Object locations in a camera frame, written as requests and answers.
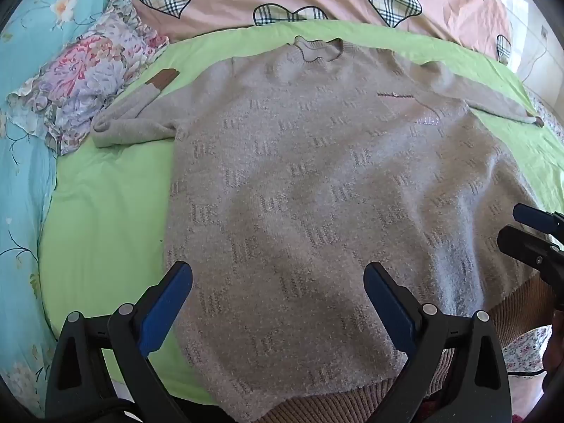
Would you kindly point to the blue floral bed sheet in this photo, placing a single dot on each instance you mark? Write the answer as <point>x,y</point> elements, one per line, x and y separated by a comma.
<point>26,185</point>

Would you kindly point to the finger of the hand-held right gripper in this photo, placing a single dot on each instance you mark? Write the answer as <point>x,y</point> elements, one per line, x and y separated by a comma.
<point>524,244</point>
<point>535,218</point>

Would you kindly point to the small-flower print cloth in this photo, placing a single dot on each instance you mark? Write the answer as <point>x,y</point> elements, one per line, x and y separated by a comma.
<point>526,348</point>

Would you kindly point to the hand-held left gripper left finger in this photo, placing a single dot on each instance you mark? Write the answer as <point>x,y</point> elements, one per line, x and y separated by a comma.
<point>165,308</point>

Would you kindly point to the light green bed sheet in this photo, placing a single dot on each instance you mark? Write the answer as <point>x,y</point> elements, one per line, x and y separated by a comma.
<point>110,211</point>

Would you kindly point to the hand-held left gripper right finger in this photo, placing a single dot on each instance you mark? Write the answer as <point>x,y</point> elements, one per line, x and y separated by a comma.
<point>387,304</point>

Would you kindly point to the purple pink floral cloth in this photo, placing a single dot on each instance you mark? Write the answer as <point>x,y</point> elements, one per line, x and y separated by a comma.
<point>88,70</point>

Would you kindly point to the beige knit sweater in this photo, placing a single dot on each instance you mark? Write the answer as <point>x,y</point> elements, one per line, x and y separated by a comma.
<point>308,185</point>

